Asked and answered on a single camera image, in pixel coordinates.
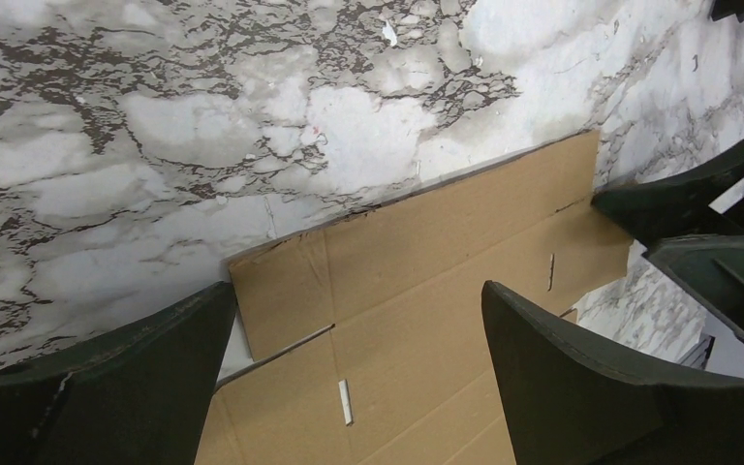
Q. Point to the black whiteboard stand foot left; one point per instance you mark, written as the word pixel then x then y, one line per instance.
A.
pixel 724 8

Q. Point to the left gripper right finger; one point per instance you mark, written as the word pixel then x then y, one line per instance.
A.
pixel 571 396

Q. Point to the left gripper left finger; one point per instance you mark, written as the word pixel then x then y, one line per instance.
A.
pixel 138 394

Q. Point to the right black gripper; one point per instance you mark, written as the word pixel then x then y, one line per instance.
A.
pixel 696 246

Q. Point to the brown cardboard box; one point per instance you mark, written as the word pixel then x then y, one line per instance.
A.
pixel 367 334

